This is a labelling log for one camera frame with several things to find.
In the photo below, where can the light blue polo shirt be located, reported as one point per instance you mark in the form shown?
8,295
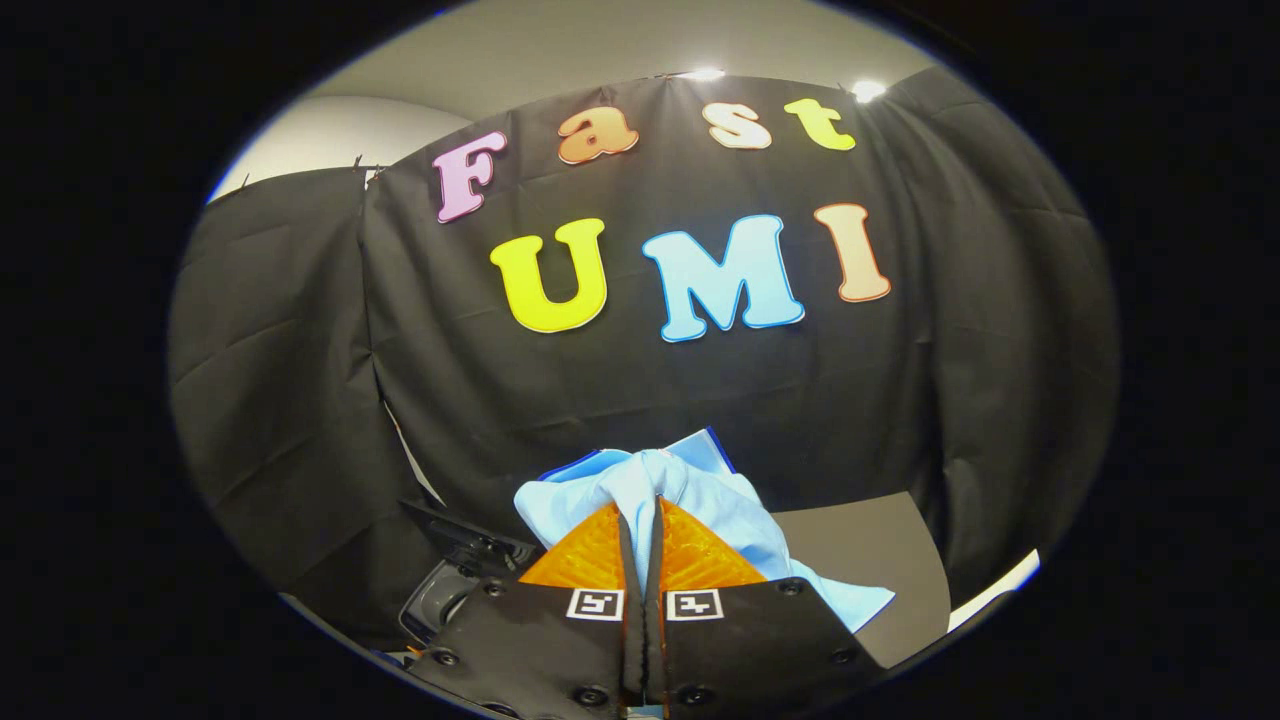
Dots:
720,505

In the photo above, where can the grey washing machine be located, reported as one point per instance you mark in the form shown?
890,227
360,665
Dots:
435,605

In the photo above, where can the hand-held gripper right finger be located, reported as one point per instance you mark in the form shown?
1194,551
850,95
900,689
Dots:
750,650

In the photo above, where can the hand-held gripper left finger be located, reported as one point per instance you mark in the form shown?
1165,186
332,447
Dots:
530,650

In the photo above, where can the ceiling light panel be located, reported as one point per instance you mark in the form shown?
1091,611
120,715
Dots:
867,90
700,74

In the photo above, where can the black backdrop cloth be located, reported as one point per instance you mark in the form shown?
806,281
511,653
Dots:
640,400

